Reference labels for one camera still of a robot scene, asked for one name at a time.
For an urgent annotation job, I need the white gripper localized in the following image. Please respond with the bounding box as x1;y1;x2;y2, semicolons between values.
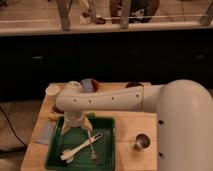
61;113;93;135

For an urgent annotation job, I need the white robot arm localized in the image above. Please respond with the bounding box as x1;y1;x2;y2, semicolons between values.
56;79;213;171

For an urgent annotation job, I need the green plastic tray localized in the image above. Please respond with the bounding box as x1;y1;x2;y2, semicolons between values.
45;117;115;171

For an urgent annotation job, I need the brown red food item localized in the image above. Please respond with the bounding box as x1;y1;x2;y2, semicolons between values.
52;105;64;114

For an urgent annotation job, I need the yellow small object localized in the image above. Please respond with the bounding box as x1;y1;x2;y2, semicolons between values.
48;113;60;121

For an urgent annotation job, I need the grey cloth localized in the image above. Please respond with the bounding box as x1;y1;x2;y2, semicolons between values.
35;121;54;145

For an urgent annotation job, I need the dark red bowl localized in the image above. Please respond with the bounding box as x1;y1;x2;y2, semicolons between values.
80;78;99;93

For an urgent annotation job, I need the white paper cup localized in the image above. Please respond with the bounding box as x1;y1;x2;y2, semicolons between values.
45;84;60;100

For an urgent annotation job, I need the small metal cup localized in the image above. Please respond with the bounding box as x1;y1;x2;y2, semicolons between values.
135;134;150;151

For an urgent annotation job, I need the dark round plate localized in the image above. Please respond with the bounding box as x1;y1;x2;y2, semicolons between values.
125;82;143;88

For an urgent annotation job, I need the black cable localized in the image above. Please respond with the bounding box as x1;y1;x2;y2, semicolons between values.
0;105;28;149

